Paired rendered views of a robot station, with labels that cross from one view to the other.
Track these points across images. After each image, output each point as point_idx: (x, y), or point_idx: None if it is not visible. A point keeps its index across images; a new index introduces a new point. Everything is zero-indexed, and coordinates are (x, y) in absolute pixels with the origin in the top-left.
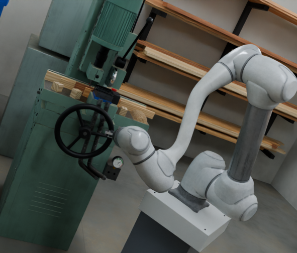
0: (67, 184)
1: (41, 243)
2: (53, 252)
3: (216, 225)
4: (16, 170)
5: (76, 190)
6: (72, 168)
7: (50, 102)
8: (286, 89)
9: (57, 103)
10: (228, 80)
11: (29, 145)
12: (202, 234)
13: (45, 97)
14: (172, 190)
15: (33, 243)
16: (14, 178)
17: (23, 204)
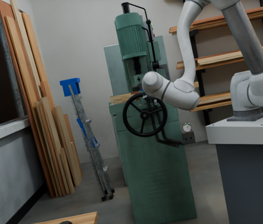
0: (164, 164)
1: (173, 219)
2: (185, 222)
3: None
4: (125, 172)
5: (173, 165)
6: (160, 150)
7: (118, 112)
8: None
9: (122, 110)
10: (196, 7)
11: (122, 149)
12: (260, 128)
13: (113, 110)
14: (229, 118)
15: (168, 222)
16: (126, 178)
17: (143, 194)
